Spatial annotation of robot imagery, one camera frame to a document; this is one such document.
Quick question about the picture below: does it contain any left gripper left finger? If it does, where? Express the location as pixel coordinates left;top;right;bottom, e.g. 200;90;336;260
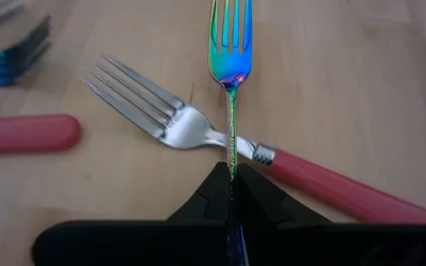
31;161;233;266

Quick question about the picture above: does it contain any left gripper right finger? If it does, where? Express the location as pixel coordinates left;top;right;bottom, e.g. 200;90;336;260
234;164;426;266

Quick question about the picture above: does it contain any red-handled silver fork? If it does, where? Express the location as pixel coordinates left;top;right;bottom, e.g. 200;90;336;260
0;113;83;155
79;53;426;225

